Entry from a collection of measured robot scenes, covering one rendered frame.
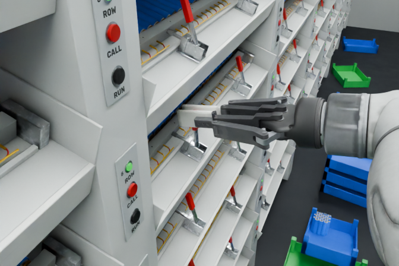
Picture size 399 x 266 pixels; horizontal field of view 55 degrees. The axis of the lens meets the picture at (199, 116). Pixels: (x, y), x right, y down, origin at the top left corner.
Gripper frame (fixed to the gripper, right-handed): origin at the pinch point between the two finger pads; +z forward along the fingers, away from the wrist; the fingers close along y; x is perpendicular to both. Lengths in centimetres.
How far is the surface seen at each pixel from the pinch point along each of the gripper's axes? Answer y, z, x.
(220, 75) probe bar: 24.7, 6.4, -3.0
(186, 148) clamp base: -0.9, 3.4, -6.3
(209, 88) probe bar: 17.8, 6.3, -3.0
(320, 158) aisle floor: 140, 5, -102
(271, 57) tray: 42.3, -0.5, -5.1
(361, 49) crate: 324, -5, -101
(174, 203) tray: -11.9, 0.6, -9.0
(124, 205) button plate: -24.3, -1.7, 1.5
